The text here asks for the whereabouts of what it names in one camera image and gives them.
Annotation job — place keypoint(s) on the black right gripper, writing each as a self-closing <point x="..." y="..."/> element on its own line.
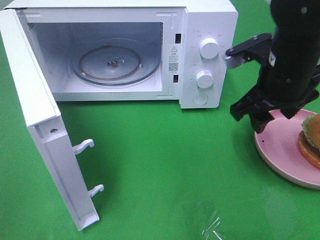
<point x="257" y="104"/>

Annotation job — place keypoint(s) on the pink round plate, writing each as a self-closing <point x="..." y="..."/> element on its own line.
<point x="278" y="147"/>

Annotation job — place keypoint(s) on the burger with lettuce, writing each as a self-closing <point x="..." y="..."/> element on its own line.
<point x="309" y="140"/>

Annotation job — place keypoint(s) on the round door release button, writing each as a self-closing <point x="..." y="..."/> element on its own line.
<point x="200" y="99"/>

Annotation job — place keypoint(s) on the white timer knob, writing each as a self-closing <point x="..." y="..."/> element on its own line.
<point x="204" y="79"/>

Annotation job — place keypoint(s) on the white microwave door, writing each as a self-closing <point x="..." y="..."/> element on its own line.
<point x="45" y="123"/>

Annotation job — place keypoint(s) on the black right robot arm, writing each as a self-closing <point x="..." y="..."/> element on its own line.
<point x="289" y="70"/>

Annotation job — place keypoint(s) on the upper white power knob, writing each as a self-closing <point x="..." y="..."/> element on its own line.
<point x="209" y="48"/>

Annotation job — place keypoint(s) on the glass microwave turntable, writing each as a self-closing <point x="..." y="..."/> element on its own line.
<point x="117" y="62"/>

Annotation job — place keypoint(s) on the white microwave oven body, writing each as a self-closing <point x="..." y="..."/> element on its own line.
<point x="57" y="29"/>

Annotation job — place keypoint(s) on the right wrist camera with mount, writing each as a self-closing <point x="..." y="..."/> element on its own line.
<point x="255" y="48"/>

